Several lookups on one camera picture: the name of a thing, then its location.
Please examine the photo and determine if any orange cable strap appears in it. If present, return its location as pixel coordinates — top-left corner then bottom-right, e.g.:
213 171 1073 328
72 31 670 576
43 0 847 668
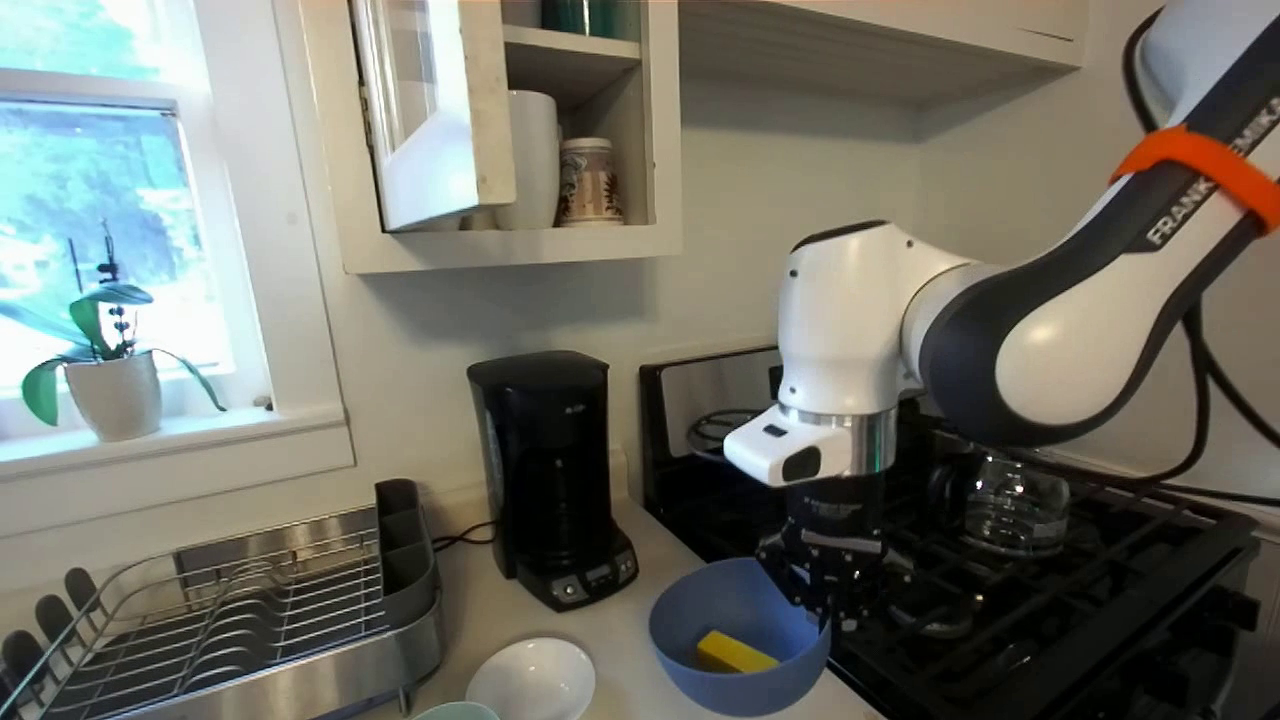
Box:
1108 122 1280 236

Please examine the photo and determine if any black gas stove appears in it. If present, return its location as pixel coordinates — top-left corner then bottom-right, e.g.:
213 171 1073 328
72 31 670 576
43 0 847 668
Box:
641 349 1260 720

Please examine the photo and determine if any glass jar on shelf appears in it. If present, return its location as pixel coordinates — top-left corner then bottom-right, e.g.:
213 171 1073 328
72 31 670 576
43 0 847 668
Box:
560 135 622 224

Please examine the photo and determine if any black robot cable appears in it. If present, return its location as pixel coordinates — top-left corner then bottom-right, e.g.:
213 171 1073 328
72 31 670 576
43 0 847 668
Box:
1132 296 1280 509

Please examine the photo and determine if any blue bowl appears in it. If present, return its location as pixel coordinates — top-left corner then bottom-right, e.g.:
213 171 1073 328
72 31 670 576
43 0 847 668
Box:
650 555 833 714

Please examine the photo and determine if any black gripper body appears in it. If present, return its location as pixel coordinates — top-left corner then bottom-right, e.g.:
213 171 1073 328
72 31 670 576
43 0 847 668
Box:
756 474 890 628

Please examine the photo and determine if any small white bowl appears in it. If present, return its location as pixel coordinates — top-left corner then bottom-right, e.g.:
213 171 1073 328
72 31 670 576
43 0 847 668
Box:
467 635 597 720

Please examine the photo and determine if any black coffee maker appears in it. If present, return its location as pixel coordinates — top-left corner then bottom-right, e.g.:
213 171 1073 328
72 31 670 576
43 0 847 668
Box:
467 350 641 610

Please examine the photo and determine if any potted orchid plant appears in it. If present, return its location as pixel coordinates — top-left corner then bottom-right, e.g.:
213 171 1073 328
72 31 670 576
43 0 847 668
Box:
15 231 233 442

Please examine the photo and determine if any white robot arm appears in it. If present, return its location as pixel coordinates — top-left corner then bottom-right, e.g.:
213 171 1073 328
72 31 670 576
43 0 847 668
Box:
725 0 1280 631

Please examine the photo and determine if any glass coffee carafe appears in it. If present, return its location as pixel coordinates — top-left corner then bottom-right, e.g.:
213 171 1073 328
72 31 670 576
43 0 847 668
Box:
929 453 1073 561

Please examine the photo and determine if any metal dish rack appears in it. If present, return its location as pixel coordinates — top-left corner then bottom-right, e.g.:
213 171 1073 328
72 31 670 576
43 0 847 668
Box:
0 480 446 720

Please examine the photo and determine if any white cabinet door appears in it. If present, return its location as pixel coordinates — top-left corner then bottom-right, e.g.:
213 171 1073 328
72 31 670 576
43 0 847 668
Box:
353 0 515 231

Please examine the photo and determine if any white wall cabinet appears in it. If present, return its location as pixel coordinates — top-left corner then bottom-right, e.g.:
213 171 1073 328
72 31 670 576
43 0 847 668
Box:
291 0 682 277

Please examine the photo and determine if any yellow block in bowl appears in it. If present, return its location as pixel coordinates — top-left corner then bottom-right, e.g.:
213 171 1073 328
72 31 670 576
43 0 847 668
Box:
695 628 777 673

